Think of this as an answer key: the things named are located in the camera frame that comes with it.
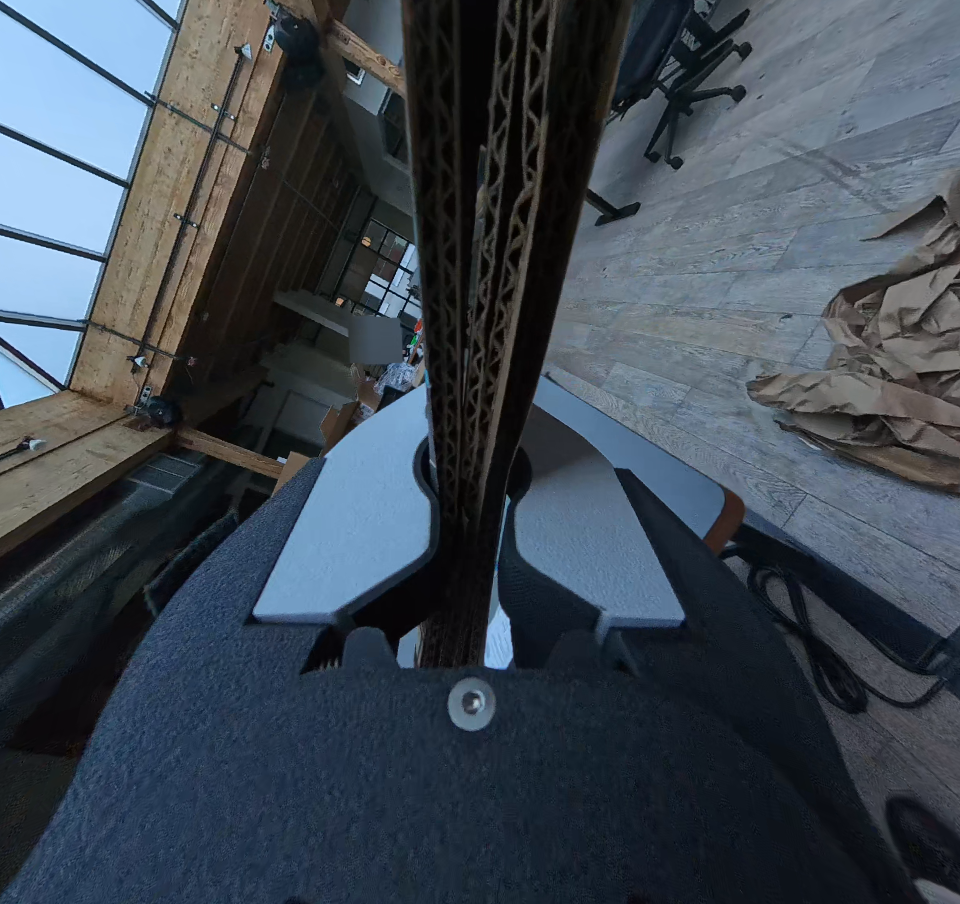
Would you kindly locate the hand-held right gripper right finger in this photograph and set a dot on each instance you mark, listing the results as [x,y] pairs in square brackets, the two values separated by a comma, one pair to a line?
[592,551]

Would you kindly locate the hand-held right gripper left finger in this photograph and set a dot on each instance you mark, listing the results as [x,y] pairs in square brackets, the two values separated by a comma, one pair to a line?
[352,529]

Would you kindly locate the brown cardboard box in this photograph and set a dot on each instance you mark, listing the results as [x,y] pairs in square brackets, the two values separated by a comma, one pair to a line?
[465,206]

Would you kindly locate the black desk leg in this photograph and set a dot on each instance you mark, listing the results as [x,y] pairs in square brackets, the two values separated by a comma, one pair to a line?
[615,210]

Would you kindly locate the bright paned window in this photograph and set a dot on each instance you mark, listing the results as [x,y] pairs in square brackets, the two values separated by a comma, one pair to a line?
[375,266]

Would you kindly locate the crumpled brown paper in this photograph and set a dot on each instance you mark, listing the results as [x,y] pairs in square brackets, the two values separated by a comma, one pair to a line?
[885,364]

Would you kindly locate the person's black shoe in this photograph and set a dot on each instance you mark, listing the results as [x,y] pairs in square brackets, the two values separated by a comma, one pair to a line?
[926,844]

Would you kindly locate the black office chair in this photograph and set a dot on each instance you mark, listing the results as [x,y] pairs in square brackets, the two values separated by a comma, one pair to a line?
[652,26]

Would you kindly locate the skylight window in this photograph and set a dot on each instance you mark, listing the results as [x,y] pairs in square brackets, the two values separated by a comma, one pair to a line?
[60,56]

